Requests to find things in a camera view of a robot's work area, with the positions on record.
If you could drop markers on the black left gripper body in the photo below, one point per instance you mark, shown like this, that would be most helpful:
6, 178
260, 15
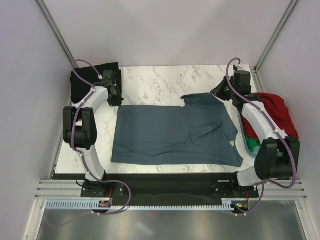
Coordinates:
115, 100

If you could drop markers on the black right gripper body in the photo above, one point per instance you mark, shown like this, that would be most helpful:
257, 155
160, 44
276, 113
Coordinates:
224, 91

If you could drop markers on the blue-grey t-shirt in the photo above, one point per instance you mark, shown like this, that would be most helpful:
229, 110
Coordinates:
200, 132

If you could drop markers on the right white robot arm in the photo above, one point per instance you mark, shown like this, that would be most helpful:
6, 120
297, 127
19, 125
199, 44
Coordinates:
278, 156

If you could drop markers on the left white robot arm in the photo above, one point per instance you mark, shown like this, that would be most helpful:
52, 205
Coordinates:
80, 132

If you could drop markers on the folded black t-shirt stack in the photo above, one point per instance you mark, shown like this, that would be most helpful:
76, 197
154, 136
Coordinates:
80, 89

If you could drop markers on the red t-shirt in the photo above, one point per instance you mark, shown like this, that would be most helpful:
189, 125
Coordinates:
278, 111

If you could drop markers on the green t-shirt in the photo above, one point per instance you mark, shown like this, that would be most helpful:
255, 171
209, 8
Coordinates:
253, 145

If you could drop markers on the teal plastic basket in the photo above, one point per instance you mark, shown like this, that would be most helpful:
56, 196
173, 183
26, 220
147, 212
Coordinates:
243, 134

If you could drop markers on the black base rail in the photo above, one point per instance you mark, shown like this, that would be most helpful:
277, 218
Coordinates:
176, 189

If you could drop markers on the right aluminium frame post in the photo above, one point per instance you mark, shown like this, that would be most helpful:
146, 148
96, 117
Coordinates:
276, 33

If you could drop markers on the aluminium frame post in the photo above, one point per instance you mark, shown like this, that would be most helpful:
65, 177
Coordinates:
276, 33
55, 29

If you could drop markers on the white slotted cable duct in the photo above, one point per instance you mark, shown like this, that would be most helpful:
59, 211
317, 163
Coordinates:
100, 205

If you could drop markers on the aluminium front frame profile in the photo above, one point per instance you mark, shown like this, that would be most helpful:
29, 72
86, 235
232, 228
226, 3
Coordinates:
69, 190

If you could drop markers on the left aluminium frame post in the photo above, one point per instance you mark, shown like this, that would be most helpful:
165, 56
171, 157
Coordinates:
55, 29

